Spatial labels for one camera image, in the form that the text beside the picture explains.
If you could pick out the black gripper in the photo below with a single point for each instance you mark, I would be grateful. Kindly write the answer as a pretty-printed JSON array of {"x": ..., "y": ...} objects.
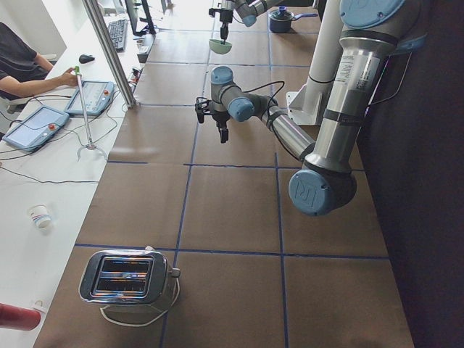
[
  {"x": 225, "y": 18},
  {"x": 220, "y": 122}
]

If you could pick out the green bowl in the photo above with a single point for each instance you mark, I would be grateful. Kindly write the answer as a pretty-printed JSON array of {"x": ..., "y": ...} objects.
[{"x": 219, "y": 46}]

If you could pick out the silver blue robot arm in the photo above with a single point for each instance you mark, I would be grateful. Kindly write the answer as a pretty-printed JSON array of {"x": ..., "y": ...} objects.
[
  {"x": 247, "y": 12},
  {"x": 321, "y": 123}
]

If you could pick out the person's hand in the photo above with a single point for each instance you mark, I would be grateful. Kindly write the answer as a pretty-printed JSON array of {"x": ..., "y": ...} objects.
[{"x": 68, "y": 78}]

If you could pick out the blue saucepan with lid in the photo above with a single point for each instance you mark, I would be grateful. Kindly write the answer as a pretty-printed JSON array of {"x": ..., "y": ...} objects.
[{"x": 281, "y": 19}]

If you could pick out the black monitor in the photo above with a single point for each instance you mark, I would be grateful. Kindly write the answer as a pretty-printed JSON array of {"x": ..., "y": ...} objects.
[{"x": 140, "y": 17}]

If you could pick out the white mounting pillar with base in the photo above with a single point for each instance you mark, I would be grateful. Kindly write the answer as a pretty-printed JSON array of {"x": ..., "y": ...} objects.
[{"x": 306, "y": 107}]

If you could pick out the black keyboard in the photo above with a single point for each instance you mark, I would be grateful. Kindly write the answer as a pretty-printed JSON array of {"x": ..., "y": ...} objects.
[{"x": 118, "y": 34}]

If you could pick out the far teach pendant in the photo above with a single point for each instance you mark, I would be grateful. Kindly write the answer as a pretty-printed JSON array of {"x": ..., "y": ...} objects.
[{"x": 97, "y": 95}]

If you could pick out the teach pendant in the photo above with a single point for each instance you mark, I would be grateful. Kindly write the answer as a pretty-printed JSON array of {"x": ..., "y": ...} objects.
[
  {"x": 37, "y": 129},
  {"x": 97, "y": 95}
]

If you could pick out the reacher grabber stick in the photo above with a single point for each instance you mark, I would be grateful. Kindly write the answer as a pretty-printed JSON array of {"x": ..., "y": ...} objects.
[{"x": 90, "y": 144}]

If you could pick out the black computer mouse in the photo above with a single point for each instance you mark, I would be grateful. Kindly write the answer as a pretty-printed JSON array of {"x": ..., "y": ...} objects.
[{"x": 86, "y": 58}]

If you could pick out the near teach pendant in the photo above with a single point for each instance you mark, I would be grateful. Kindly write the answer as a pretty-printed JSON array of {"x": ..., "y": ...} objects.
[{"x": 37, "y": 129}]

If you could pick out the cream toaster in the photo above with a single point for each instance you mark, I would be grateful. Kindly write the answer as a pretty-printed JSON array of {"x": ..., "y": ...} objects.
[{"x": 133, "y": 288}]

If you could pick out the paper cup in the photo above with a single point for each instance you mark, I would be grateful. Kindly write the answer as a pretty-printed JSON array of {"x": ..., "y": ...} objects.
[{"x": 39, "y": 215}]

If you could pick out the seated person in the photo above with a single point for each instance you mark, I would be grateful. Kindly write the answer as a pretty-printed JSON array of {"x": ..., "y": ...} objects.
[{"x": 23, "y": 70}]

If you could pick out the red bottle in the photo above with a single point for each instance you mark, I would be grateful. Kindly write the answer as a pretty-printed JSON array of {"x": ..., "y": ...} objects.
[{"x": 19, "y": 318}]

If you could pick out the aluminium frame post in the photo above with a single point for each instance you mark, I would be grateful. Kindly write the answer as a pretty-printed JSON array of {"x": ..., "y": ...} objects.
[{"x": 96, "y": 18}]

